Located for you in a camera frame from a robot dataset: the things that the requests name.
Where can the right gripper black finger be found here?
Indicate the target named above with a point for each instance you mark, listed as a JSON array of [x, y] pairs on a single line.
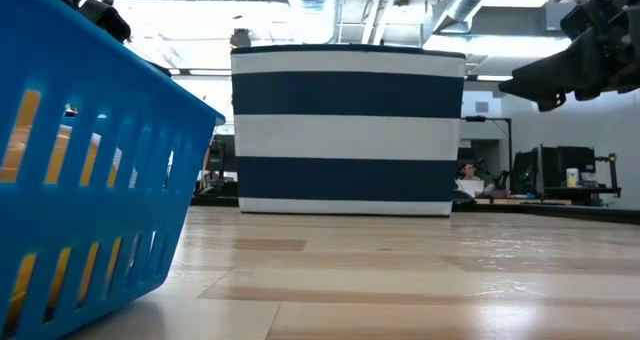
[[560, 75], [551, 103]]

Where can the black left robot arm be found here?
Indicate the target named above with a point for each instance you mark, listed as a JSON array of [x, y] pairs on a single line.
[[107, 20]]

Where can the black background robot arm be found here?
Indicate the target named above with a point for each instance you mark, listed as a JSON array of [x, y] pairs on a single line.
[[500, 177]]

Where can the navy white striped fabric bin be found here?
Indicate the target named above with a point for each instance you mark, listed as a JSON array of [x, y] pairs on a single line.
[[350, 180]]

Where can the blue plastic slotted basket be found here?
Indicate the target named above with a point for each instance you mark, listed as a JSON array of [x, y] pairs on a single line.
[[125, 130]]

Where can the long ceiling light strip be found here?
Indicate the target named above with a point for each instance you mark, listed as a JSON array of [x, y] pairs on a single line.
[[492, 78], [210, 72]]

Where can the black computer monitor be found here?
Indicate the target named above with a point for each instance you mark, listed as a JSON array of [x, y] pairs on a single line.
[[527, 172], [570, 165]]

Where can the grey ceiling ventilation box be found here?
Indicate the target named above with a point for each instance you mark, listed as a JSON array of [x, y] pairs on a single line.
[[520, 20]]

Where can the white canister yellow label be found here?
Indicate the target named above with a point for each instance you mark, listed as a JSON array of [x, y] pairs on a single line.
[[572, 177]]

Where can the black clamp stand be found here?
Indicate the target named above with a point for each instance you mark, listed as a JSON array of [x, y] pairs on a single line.
[[612, 172]]

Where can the black desk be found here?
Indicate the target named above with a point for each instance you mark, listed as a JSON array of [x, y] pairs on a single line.
[[585, 192]]

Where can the wooden board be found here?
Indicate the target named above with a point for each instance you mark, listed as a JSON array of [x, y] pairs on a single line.
[[525, 201]]

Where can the person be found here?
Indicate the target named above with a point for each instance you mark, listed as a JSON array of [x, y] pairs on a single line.
[[469, 171]]

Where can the black background table edge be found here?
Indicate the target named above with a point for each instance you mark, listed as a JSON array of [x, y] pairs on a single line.
[[590, 214]]

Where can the grey ceiling fixture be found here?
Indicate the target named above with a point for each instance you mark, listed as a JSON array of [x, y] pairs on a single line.
[[240, 37]]

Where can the black background equipment rack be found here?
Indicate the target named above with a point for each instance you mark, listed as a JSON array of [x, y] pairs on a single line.
[[218, 157]]

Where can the black metal frame stand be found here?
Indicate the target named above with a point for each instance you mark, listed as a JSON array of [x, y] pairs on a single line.
[[509, 140]]

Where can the grey wall vent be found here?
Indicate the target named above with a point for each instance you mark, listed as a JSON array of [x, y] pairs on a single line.
[[482, 106]]

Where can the silver ceiling duct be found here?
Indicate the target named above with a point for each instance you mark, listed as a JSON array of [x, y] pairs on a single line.
[[467, 2]]

